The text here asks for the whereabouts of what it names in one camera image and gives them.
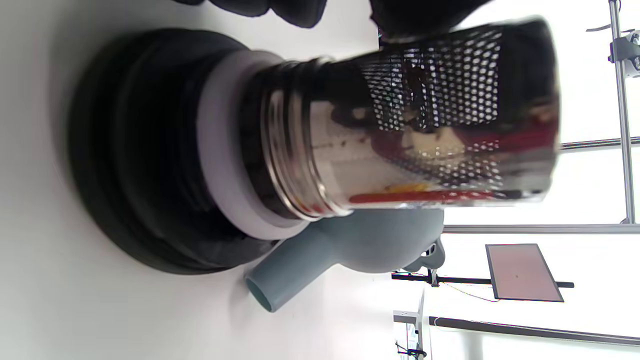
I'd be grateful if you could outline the black floor stand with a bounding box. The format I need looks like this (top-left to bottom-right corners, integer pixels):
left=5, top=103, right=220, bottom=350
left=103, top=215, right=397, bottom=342
left=391, top=271, right=576, bottom=290

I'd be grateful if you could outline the grey square panel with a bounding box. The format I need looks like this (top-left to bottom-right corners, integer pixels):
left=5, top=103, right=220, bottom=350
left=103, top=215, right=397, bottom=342
left=485, top=243, right=566, bottom=304

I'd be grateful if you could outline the black kettle lid steel strainer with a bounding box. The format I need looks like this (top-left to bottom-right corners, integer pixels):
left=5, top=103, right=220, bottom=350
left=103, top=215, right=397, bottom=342
left=67, top=17, right=561, bottom=276

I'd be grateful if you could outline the beige bar with black straps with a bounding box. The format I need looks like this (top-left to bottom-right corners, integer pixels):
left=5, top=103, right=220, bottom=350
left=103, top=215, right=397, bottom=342
left=607, top=0, right=640, bottom=226

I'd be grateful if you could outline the grey-blue plastic funnel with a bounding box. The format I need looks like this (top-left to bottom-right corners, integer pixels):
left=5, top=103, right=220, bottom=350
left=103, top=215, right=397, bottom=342
left=244, top=207, right=446, bottom=314

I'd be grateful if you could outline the person's left hand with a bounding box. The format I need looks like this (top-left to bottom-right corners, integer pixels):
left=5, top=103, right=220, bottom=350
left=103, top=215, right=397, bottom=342
left=172, top=0, right=493, bottom=44

